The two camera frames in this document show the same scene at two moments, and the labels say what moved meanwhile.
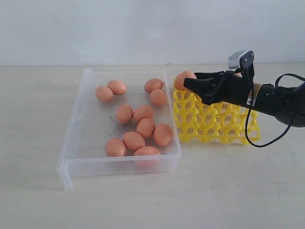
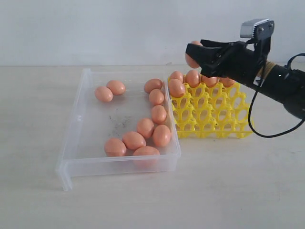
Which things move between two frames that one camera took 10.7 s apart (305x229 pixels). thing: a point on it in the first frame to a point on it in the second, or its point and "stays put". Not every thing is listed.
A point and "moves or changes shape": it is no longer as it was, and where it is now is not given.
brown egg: [152, 84] stays put
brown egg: [157, 97] stays put
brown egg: [187, 74] to [158, 114]
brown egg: [117, 87] stays put
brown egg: [104, 94] stays put
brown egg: [162, 134] stays put
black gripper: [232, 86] to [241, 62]
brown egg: [179, 80] to [177, 75]
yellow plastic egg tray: [217, 121] moves or changes shape
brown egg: [124, 114] to [176, 88]
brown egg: [115, 147] stays put
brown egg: [142, 112] to [191, 61]
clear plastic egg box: [122, 121] stays put
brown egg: [146, 127] stays put
